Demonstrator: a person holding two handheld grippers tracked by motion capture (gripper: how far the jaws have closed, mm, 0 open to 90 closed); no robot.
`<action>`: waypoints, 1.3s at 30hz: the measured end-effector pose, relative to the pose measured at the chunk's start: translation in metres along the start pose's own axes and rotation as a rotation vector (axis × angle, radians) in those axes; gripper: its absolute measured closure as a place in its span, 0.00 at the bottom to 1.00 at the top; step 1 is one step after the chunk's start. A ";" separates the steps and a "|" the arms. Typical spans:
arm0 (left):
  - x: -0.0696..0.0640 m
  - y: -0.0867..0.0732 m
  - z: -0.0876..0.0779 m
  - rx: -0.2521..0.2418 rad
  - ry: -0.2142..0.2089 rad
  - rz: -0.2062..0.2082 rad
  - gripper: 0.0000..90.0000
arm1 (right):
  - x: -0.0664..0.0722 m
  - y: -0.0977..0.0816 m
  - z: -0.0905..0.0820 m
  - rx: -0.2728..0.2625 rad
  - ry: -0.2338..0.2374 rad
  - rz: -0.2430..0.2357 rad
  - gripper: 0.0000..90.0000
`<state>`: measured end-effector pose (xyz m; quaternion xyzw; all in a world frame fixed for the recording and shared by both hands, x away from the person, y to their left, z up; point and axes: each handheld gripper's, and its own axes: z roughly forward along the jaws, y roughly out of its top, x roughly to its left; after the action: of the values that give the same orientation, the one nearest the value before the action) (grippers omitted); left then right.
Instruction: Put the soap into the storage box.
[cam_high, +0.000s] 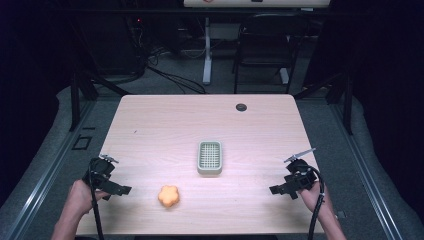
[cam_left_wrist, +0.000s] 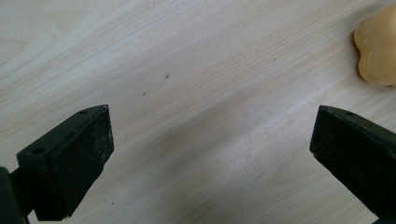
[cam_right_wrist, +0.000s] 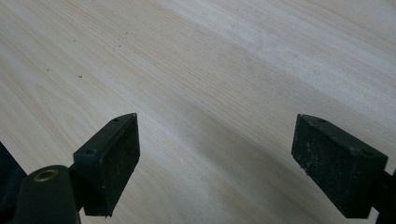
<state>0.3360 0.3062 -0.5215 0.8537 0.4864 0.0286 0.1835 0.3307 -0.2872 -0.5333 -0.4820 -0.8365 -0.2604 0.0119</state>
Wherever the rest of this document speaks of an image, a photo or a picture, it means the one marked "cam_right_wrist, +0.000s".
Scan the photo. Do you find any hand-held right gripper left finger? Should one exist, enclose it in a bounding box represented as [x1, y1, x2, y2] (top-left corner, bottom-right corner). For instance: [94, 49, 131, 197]
[72, 112, 141, 217]

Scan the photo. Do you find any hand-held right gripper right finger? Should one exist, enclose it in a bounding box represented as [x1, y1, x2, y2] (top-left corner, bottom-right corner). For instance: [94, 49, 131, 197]
[290, 113, 389, 219]

